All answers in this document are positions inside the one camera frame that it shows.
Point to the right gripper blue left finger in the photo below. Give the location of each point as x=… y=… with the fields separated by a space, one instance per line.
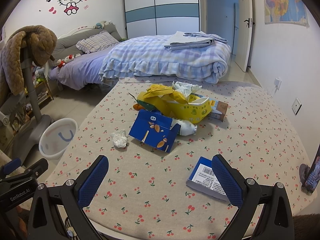
x=90 y=179

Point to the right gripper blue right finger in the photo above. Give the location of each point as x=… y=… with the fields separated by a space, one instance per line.
x=230 y=180

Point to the white AD milk bottle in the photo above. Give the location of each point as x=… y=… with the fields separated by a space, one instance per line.
x=186 y=127

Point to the blue almond snack box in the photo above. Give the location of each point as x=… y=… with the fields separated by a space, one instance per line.
x=155 y=129

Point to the orange peel with stem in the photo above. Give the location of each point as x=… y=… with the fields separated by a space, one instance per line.
x=136 y=106

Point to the white paper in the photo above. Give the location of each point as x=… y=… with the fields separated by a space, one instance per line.
x=186 y=87

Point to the yellow snack wrapper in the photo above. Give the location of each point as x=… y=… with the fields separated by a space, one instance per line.
x=165 y=93

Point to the white plastic trash basin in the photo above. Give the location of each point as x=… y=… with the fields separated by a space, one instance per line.
x=56 y=138

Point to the blue white barcode box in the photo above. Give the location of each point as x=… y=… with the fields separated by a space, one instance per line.
x=203 y=179

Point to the grey chair stand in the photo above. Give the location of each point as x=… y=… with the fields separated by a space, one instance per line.
x=30 y=132

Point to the small crumpled white tissue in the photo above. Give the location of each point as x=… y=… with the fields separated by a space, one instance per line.
x=119 y=138

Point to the cherry print mattress cover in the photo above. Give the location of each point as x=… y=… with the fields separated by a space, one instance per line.
x=144 y=194

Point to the grey slipper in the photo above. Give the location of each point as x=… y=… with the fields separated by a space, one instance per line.
x=307 y=178

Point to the brown cardboard box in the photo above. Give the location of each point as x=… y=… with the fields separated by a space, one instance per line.
x=219 y=109

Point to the yellow green sponge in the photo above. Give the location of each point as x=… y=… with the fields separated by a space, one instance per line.
x=146 y=105

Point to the wooden toy shelf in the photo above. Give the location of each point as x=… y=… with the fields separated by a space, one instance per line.
x=43 y=92

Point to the purple bed sheet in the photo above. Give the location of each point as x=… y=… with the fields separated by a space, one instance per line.
x=82 y=70

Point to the hello kitty plush toy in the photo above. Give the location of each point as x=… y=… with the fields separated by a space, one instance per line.
x=62 y=62

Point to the grey headboard cushion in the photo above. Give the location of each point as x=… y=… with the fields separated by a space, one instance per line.
x=67 y=45

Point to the blue plaid ruffled blanket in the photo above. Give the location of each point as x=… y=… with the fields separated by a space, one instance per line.
x=147 y=56

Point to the plaid pillow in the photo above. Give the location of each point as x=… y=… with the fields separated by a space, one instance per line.
x=96 y=42

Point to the white door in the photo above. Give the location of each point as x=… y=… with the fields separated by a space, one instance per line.
x=244 y=33

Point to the brown fluffy garment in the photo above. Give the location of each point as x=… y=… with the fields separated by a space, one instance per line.
x=38 y=41

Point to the folded striped sheet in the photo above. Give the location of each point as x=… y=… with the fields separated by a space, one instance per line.
x=181 y=40

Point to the white teal wardrobe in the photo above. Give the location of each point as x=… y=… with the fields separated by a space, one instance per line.
x=161 y=17

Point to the white wall switch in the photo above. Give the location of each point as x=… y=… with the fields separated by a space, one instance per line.
x=296 y=106

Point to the white wall plug charger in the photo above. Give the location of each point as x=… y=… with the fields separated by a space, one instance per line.
x=277 y=83

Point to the colourful wall map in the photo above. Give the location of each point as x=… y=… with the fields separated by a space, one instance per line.
x=285 y=11

